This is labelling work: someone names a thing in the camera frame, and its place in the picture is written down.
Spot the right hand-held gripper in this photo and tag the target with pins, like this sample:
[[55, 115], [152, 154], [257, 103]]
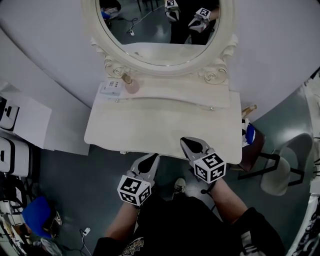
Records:
[[211, 168]]

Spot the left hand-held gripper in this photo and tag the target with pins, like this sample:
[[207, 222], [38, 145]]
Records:
[[133, 190]]

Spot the person's left forearm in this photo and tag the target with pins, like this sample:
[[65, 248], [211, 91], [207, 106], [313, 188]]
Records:
[[122, 220]]

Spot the person's right forearm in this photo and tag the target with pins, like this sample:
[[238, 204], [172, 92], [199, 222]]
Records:
[[228, 200]]

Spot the white carved dressing table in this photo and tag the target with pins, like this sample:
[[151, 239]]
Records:
[[155, 125]]

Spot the person's right grey sneaker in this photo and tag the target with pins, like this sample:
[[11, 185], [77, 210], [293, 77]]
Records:
[[180, 186]]

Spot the blue and white cloth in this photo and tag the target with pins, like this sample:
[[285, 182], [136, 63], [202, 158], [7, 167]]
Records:
[[250, 133]]

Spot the brown wooden side table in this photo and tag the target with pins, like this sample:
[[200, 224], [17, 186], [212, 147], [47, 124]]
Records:
[[257, 155]]

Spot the person's black printed shirt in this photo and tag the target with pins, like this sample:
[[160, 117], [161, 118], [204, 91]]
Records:
[[182, 225]]

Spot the white power adapter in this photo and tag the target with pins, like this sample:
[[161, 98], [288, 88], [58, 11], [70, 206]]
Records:
[[86, 231]]

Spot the small white card box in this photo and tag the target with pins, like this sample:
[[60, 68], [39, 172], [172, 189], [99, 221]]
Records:
[[111, 87]]

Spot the large white leaning board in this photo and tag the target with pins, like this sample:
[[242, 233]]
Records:
[[67, 117]]

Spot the black and white sneakers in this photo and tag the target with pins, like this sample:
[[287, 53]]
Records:
[[56, 221]]

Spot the white framed oval mirror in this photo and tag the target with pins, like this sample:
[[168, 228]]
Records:
[[115, 63]]

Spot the blue fabric bag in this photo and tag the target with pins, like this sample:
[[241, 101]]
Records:
[[35, 215]]

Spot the white cardboard box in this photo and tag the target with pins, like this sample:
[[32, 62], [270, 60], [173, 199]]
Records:
[[32, 122]]

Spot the white case with black trim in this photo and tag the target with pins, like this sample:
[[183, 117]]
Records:
[[8, 115], [15, 157]]

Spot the light wooden frame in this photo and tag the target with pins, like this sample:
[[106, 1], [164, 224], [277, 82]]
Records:
[[248, 110]]

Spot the white chair with black frame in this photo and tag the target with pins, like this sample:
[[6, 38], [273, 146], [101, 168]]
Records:
[[275, 177]]

